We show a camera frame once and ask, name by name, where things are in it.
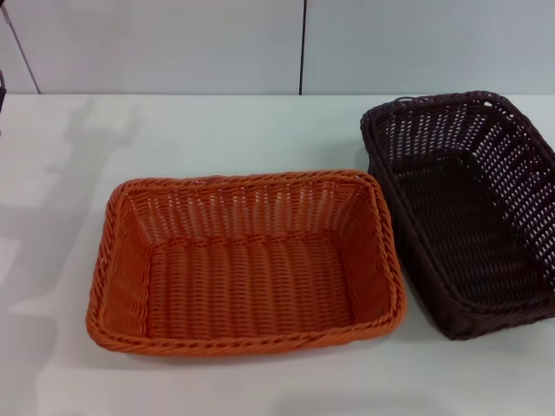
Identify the dark brown woven plastic basket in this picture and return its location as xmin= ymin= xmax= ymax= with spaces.
xmin=358 ymin=89 xmax=555 ymax=342

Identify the orange woven plastic basket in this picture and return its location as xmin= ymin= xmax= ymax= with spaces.
xmin=84 ymin=169 xmax=408 ymax=359

